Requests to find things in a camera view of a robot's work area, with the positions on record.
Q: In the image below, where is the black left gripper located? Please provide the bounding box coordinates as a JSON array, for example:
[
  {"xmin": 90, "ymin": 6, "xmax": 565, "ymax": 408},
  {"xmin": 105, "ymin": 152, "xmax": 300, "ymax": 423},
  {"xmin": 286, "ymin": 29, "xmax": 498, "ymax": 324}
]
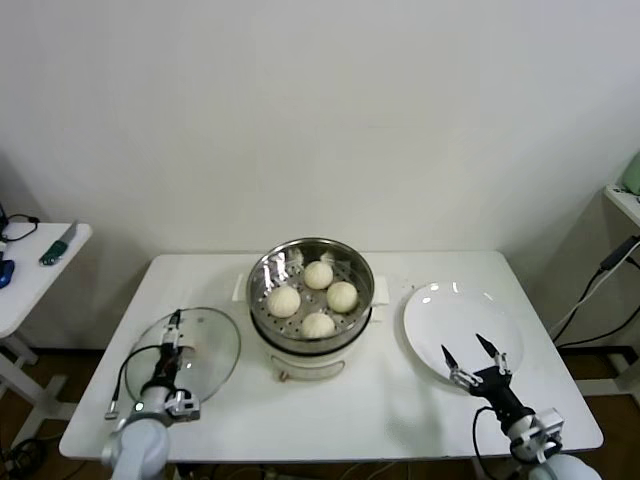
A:
[{"xmin": 153, "ymin": 308, "xmax": 186, "ymax": 387}]

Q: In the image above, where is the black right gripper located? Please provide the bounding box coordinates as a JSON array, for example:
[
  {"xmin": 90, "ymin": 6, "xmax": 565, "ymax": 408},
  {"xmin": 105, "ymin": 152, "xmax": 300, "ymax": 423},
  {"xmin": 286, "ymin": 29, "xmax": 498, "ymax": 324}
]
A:
[{"xmin": 439, "ymin": 332, "xmax": 535, "ymax": 428}]

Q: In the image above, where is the glass lid with white handle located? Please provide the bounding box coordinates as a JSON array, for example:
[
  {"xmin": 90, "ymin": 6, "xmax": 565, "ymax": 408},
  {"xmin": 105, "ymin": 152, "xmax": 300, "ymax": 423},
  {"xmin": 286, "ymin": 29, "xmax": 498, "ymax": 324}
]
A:
[{"xmin": 123, "ymin": 306, "xmax": 243, "ymax": 406}]

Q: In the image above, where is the white steamed baozi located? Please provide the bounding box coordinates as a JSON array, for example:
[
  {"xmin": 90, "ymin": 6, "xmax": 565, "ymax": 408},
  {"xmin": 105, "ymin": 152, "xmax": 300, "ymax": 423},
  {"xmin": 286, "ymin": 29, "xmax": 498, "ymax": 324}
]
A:
[
  {"xmin": 303, "ymin": 260, "xmax": 334, "ymax": 291},
  {"xmin": 325, "ymin": 280, "xmax": 360, "ymax": 314},
  {"xmin": 266, "ymin": 285, "xmax": 303, "ymax": 319},
  {"xmin": 301, "ymin": 311, "xmax": 336, "ymax": 340}
]

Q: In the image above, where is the stainless steel steamer basket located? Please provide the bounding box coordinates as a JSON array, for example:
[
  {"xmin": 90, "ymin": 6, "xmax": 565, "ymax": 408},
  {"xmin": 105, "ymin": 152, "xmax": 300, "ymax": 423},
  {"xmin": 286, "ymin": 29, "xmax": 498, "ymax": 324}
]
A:
[{"xmin": 232, "ymin": 238, "xmax": 391, "ymax": 352}]

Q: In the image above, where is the white round plate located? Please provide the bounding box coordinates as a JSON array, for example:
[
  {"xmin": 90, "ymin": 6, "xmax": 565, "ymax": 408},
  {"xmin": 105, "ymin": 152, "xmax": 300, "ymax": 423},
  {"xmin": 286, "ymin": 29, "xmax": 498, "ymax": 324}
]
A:
[{"xmin": 402, "ymin": 281, "xmax": 526, "ymax": 389}]

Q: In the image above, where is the white electric cooker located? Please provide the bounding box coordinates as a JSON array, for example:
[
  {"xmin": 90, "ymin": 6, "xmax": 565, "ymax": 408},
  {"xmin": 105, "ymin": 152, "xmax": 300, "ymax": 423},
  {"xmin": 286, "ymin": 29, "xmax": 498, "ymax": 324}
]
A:
[{"xmin": 249, "ymin": 299, "xmax": 386, "ymax": 385}]

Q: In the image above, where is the white side table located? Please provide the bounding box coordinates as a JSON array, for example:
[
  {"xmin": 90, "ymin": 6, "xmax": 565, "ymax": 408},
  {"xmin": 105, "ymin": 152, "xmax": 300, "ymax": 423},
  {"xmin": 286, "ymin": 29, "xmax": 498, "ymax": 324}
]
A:
[{"xmin": 0, "ymin": 222, "xmax": 94, "ymax": 436}]

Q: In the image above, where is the black power adapter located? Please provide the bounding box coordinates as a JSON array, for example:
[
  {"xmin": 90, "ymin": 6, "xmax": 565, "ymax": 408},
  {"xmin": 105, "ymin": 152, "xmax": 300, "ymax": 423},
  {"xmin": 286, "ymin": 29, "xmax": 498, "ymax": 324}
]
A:
[{"xmin": 599, "ymin": 237, "xmax": 640, "ymax": 274}]

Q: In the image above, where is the white shelf table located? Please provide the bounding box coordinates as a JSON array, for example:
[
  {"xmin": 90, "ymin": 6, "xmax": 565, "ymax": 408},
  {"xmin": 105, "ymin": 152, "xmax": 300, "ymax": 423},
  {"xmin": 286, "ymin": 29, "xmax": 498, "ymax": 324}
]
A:
[{"xmin": 602, "ymin": 184, "xmax": 640, "ymax": 399}]

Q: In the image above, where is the pale green appliance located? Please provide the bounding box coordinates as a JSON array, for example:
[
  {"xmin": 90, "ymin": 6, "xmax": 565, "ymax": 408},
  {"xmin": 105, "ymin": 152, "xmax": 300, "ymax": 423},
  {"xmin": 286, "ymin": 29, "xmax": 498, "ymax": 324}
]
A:
[{"xmin": 619, "ymin": 152, "xmax": 640, "ymax": 196}]

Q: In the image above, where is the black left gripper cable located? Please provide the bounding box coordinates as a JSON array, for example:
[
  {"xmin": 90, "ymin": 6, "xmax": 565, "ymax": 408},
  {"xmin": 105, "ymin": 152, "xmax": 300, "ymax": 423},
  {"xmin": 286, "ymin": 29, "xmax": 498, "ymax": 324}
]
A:
[{"xmin": 103, "ymin": 344, "xmax": 166, "ymax": 421}]

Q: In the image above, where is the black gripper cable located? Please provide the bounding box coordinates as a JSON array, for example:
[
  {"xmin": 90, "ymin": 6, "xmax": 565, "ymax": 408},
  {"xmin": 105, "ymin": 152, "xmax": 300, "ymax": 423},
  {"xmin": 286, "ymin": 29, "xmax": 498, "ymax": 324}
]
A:
[
  {"xmin": 103, "ymin": 344, "xmax": 166, "ymax": 421},
  {"xmin": 472, "ymin": 404, "xmax": 501, "ymax": 480}
]

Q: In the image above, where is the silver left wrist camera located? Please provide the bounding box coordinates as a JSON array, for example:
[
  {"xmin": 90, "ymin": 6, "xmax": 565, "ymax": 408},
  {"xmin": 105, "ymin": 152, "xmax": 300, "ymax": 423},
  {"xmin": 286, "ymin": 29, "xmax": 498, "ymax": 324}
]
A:
[{"xmin": 167, "ymin": 388, "xmax": 202, "ymax": 424}]

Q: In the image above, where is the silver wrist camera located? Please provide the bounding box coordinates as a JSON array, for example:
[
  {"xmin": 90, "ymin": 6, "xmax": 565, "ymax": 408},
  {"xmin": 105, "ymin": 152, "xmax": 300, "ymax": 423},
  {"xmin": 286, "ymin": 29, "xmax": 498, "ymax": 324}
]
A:
[
  {"xmin": 509, "ymin": 407, "xmax": 566, "ymax": 454},
  {"xmin": 167, "ymin": 388, "xmax": 202, "ymax": 424}
]

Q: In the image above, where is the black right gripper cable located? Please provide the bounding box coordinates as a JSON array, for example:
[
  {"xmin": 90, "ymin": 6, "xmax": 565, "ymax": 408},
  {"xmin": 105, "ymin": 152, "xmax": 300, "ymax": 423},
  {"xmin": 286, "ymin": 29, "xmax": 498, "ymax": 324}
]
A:
[{"xmin": 472, "ymin": 404, "xmax": 501, "ymax": 480}]

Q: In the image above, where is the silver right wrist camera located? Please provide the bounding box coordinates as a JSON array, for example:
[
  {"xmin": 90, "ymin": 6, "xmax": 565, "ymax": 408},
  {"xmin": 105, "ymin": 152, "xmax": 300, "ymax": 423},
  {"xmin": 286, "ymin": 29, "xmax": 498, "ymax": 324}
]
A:
[{"xmin": 509, "ymin": 407, "xmax": 566, "ymax": 454}]

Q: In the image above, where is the black wall cable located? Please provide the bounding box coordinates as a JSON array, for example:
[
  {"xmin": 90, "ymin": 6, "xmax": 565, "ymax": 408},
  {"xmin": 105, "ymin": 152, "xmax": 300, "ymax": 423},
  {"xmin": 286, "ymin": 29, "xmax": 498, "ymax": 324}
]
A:
[{"xmin": 549, "ymin": 267, "xmax": 640, "ymax": 349}]

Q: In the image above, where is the green handled knife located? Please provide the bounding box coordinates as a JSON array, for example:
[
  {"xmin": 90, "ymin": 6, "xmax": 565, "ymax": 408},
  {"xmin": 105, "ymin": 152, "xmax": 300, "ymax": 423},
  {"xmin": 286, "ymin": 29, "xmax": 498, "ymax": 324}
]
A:
[{"xmin": 38, "ymin": 219, "xmax": 80, "ymax": 266}]

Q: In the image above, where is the black floor cable bundle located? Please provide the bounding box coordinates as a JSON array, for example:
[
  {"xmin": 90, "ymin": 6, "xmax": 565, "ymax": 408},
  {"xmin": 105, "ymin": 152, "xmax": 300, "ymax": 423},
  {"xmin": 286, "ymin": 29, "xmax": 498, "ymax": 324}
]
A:
[{"xmin": 0, "ymin": 437, "xmax": 49, "ymax": 480}]

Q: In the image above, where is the thin black desk cable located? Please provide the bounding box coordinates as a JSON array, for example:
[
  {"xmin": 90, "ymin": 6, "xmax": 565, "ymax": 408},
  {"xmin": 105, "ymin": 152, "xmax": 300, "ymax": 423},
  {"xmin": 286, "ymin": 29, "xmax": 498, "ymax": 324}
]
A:
[{"xmin": 0, "ymin": 213, "xmax": 41, "ymax": 244}]

